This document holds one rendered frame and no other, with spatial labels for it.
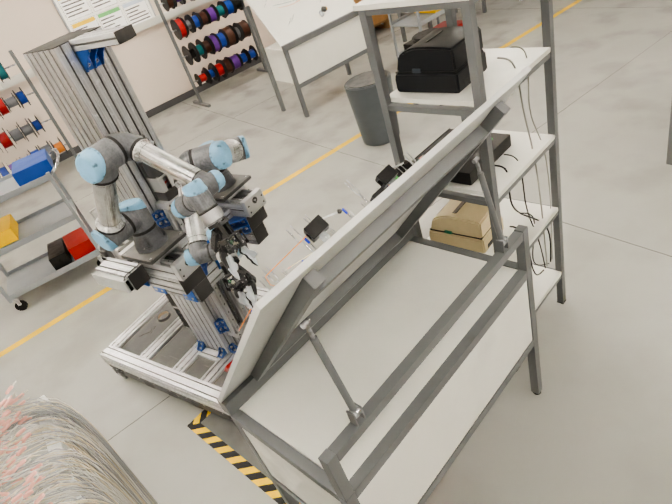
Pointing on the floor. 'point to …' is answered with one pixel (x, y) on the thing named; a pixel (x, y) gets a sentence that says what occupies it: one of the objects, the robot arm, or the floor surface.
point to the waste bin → (369, 107)
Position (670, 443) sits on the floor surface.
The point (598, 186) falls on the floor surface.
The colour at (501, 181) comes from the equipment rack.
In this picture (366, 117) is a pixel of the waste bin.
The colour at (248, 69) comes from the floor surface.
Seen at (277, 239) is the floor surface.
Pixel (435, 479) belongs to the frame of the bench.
